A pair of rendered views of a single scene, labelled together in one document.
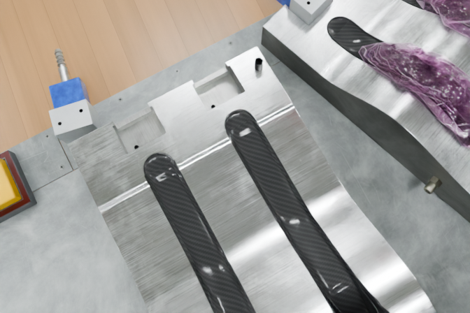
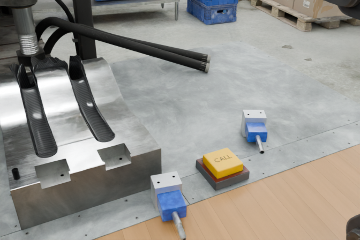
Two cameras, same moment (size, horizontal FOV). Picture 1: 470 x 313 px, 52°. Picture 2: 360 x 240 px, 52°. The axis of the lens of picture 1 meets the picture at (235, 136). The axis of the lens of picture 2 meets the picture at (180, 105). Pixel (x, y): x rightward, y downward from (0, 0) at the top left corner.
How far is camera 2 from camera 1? 75 cm
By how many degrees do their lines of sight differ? 75
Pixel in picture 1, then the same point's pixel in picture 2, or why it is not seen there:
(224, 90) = (49, 183)
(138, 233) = (123, 118)
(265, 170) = (42, 138)
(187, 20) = not seen: outside the picture
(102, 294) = (156, 134)
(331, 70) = not seen: outside the picture
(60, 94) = (176, 199)
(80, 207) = (167, 164)
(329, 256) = (28, 102)
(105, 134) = (136, 150)
